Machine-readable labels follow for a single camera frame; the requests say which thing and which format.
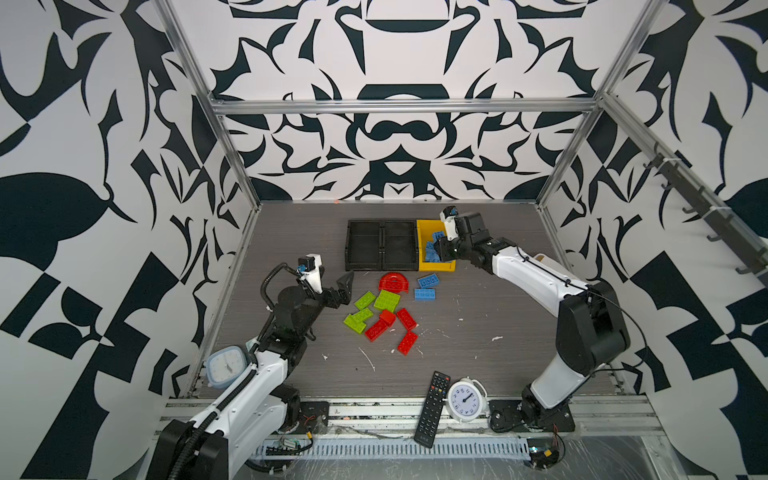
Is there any blue lego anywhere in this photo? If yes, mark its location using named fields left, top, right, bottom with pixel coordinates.
left=424, top=231, right=445, bottom=263

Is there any blue lego brick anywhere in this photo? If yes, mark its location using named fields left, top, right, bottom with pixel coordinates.
left=417, top=273, right=440, bottom=289
left=414, top=288, right=436, bottom=301

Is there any red lego brick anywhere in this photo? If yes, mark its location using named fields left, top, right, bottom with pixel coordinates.
left=397, top=331, right=419, bottom=356
left=395, top=308, right=418, bottom=331

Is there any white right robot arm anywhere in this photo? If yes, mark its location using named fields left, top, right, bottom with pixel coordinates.
left=436, top=206, right=631, bottom=433

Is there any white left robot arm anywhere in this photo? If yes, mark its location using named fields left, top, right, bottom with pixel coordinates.
left=146, top=254, right=354, bottom=479

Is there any green small lego brick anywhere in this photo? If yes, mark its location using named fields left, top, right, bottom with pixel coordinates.
left=354, top=291, right=377, bottom=310

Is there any green L-shaped lego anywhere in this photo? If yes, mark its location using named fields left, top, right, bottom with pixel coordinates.
left=343, top=308, right=374, bottom=334

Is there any black left storage bin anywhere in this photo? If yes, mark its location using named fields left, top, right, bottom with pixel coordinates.
left=344, top=219, right=383, bottom=271

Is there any black storage bin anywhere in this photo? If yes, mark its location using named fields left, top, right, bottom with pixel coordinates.
left=344, top=219, right=383, bottom=271
left=382, top=219, right=419, bottom=271

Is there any green square lego plate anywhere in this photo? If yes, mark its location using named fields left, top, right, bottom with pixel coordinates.
left=374, top=290, right=401, bottom=313

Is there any red arch lego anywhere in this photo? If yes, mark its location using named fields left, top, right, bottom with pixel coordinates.
left=378, top=272, right=409, bottom=294

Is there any red lego pair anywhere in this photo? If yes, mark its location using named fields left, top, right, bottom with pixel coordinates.
left=365, top=310, right=396, bottom=342

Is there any yellow storage bin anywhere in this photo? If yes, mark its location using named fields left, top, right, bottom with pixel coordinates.
left=416, top=218, right=457, bottom=273

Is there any black middle storage bin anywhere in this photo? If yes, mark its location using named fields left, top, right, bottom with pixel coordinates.
left=382, top=219, right=419, bottom=271

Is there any red lego brick front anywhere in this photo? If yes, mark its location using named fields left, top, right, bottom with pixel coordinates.
left=397, top=331, right=419, bottom=356

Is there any blue square clock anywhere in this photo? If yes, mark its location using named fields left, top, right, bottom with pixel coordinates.
left=204, top=346, right=249, bottom=389

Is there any white alarm clock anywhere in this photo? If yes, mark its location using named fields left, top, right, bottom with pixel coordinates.
left=446, top=377, right=488, bottom=423

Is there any black remote control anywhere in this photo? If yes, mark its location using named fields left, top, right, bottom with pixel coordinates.
left=413, top=371, right=451, bottom=449

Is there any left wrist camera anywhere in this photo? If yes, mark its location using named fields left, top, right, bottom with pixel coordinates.
left=297, top=254, right=323, bottom=294

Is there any white cable duct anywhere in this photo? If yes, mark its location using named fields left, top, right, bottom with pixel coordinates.
left=251, top=437, right=530, bottom=461

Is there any wall hook rack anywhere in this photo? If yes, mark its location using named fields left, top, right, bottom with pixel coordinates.
left=644, top=141, right=767, bottom=288

